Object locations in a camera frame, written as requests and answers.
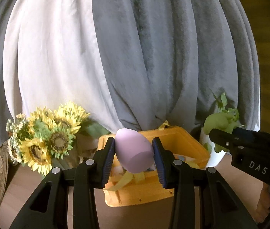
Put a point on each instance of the white plant pot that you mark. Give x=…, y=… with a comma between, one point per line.
x=215, y=157

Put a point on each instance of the beige curtain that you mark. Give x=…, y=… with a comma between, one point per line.
x=51, y=57

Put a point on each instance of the person's right hand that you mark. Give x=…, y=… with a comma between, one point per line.
x=263, y=206

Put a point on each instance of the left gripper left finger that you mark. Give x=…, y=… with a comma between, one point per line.
x=104, y=159

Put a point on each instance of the grey curtain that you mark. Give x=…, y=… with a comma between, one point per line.
x=162, y=60

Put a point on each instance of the lilac egg-shaped sponge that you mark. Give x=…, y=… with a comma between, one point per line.
x=134, y=152

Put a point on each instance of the green pothos plant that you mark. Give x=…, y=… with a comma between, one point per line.
x=222, y=102

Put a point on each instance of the orange plastic crate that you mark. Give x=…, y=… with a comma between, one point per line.
x=126, y=189

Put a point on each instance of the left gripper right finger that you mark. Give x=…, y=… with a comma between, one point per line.
x=164, y=164

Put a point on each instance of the sunflower bouquet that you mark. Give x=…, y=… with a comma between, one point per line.
x=45, y=134

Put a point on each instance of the green plush frog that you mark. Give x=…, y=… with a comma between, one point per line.
x=220, y=120

